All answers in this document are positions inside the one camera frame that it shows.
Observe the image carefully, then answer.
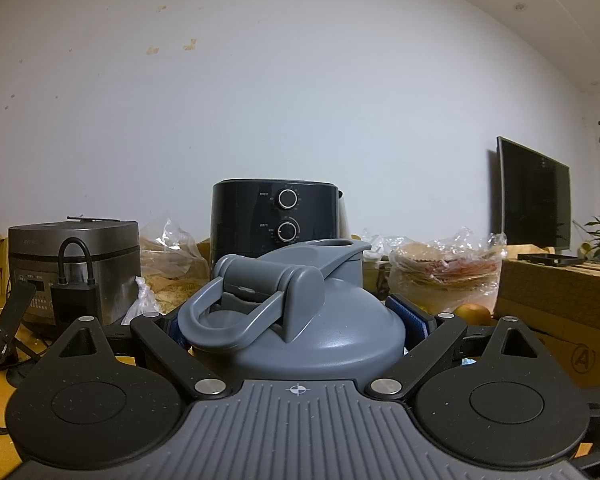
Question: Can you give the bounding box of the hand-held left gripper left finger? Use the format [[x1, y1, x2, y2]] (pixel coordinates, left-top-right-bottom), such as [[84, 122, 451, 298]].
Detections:
[[55, 312, 232, 397]]

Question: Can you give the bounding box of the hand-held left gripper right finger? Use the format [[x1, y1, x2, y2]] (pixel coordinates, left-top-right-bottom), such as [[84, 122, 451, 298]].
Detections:
[[365, 296, 546, 397]]

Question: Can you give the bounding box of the grey shaker bottle lid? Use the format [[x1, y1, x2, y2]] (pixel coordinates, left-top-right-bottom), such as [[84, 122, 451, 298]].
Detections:
[[177, 240, 407, 382]]

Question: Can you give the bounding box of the printed brown cardboard box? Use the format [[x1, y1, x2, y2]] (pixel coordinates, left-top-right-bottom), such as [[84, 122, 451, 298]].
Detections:
[[530, 327, 600, 392]]

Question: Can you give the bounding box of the small white plastic bag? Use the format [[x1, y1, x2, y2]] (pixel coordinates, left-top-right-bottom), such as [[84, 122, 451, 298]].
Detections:
[[122, 276, 164, 327]]

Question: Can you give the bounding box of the large clear bag of flatbreads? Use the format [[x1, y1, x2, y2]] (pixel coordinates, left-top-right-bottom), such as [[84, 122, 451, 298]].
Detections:
[[389, 227, 507, 312]]

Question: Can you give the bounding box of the orange fruit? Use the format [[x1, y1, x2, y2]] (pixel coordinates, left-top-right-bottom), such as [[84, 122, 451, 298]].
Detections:
[[452, 304, 493, 327]]

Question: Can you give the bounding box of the grey rice cooker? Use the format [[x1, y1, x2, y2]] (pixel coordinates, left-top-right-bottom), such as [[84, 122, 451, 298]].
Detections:
[[7, 219, 142, 330]]

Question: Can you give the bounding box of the black portable air pump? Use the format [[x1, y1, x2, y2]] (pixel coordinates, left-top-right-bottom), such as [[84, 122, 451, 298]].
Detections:
[[50, 237, 100, 332]]

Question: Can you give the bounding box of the dark blue air fryer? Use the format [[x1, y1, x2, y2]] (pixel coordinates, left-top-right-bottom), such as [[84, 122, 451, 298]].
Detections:
[[211, 180, 343, 282]]

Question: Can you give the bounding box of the flat black tray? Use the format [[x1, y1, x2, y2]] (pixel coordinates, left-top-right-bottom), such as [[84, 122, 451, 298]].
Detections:
[[517, 252, 586, 267]]

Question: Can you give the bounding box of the black phone stand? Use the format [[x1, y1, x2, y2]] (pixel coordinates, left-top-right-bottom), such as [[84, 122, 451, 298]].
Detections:
[[0, 282, 38, 386]]

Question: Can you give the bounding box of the black flat screen television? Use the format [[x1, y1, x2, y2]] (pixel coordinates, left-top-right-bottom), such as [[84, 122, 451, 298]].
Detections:
[[496, 136, 572, 252]]

